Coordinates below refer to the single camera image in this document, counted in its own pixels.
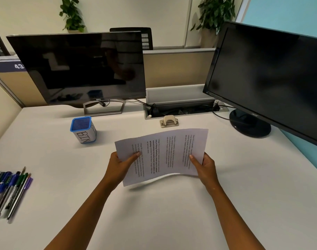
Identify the printed white paper sheet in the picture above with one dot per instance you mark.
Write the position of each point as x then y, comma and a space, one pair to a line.
165, 153

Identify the person's left forearm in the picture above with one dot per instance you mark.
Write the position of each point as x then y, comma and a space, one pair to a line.
85, 221

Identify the beige desk partition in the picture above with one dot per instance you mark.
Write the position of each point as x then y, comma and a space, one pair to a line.
174, 68

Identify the person's right forearm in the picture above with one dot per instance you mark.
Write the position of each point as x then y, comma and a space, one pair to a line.
235, 221

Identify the blue and white bin cup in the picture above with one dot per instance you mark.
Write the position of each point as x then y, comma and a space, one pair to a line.
83, 131

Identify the row of pens and markers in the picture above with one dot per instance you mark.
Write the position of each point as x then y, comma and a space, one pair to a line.
7, 190

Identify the person's right hand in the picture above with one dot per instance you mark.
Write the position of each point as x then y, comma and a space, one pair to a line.
207, 174

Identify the thin silver-framed monitor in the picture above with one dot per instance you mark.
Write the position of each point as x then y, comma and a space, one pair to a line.
77, 67

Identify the small green potted plant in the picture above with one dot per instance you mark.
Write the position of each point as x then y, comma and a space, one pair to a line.
72, 15

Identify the blue partition label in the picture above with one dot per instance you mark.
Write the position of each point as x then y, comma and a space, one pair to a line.
4, 66

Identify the person's left thumb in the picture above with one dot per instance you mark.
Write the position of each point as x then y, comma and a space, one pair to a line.
132, 157

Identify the person's right thumb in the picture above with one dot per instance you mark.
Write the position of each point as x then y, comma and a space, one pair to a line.
195, 161

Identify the large green potted plant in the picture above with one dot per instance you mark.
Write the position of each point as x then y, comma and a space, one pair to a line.
213, 15

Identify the black monitor with round base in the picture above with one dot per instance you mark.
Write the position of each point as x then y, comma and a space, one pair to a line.
267, 80

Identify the person's left hand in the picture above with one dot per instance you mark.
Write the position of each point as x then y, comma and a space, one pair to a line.
118, 170

